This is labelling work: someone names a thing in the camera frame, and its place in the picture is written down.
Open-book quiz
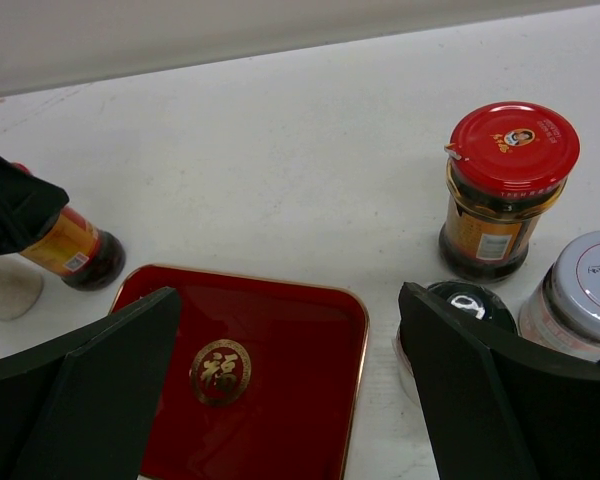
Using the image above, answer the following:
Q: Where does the silver lid glass jar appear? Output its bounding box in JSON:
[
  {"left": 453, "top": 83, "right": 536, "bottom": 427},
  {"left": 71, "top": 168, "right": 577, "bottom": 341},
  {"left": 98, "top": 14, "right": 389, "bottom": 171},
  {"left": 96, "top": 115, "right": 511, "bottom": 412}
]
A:
[{"left": 518, "top": 230, "right": 600, "bottom": 362}]

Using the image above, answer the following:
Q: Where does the black cap white bottle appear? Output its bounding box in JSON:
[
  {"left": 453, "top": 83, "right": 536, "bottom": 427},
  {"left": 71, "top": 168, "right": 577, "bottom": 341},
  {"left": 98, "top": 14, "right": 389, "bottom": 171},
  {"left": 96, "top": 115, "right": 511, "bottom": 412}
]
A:
[{"left": 392, "top": 279, "right": 519, "bottom": 404}]

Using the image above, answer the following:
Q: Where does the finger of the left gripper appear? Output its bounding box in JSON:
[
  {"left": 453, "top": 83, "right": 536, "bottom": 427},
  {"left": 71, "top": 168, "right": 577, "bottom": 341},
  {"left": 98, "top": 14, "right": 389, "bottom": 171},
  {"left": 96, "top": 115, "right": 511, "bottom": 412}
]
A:
[{"left": 0, "top": 156, "right": 69, "bottom": 256}]

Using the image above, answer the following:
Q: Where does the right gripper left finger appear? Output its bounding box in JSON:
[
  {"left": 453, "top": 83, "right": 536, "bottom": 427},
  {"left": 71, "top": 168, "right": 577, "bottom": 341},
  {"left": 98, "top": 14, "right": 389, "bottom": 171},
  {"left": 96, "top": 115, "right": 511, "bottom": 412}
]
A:
[{"left": 0, "top": 287, "right": 181, "bottom": 479}]

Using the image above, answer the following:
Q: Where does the red lid chili sauce jar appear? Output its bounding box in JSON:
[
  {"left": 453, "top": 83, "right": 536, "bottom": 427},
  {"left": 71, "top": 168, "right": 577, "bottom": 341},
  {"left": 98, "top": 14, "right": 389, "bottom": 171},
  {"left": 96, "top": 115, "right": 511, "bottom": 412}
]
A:
[{"left": 13, "top": 163, "right": 126, "bottom": 291}]

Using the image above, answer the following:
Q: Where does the red tray with gold emblem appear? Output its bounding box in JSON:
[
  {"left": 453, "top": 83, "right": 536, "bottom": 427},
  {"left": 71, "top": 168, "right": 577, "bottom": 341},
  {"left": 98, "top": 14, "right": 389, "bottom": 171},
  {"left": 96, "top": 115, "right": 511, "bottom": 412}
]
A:
[{"left": 113, "top": 264, "right": 369, "bottom": 479}]

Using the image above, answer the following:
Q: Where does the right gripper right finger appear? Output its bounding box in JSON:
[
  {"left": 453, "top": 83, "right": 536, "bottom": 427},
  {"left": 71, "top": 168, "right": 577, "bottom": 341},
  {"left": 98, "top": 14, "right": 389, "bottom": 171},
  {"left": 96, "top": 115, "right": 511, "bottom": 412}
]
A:
[{"left": 398, "top": 282, "right": 600, "bottom": 479}]

